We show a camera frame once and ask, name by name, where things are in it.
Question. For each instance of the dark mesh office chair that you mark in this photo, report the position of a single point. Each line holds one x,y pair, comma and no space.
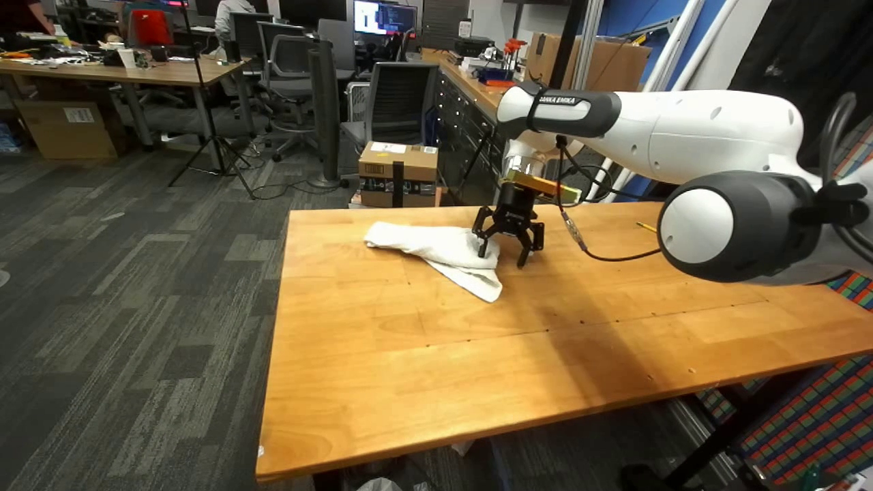
398,100

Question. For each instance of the person in maroon sweater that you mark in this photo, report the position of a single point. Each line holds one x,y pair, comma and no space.
26,14

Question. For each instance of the grey office chair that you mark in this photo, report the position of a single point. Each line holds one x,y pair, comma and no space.
291,78
243,38
336,42

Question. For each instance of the yellow pencil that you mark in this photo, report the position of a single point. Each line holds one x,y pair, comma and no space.
647,224

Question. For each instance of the long wooden desk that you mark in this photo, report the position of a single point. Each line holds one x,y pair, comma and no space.
119,73

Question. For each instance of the white diagonal tube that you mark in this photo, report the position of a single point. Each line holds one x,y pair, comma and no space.
678,38

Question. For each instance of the multicolour woven fabric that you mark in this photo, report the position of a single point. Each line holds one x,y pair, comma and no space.
818,419

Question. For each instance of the black table leg frame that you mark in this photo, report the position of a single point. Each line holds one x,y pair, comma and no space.
718,439

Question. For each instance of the white cloth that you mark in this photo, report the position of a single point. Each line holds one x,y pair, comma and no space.
438,250

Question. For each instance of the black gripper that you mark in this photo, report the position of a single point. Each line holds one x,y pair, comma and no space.
514,208

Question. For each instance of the blue panel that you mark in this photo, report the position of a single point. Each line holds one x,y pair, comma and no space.
629,17

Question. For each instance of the large cardboard box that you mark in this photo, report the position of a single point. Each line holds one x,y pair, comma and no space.
618,65

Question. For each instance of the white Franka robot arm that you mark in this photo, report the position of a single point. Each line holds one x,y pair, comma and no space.
692,138

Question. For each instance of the drawer cabinet with wooden top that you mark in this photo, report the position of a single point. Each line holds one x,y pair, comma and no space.
468,138

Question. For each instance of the lit computer monitor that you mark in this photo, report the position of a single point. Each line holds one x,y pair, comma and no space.
371,17

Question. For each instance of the grey metal post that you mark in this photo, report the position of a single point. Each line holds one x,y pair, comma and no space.
593,38

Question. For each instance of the black tripod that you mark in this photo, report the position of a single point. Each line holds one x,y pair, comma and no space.
207,110

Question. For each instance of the cardboard box under desk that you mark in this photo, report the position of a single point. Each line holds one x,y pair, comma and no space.
68,128

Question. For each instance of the black camera stand pole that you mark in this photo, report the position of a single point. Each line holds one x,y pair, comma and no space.
562,38

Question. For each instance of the dark partition panel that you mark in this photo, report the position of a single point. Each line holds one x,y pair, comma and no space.
325,110

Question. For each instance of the yellow wrist camera mount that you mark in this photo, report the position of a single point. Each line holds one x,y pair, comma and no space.
546,182

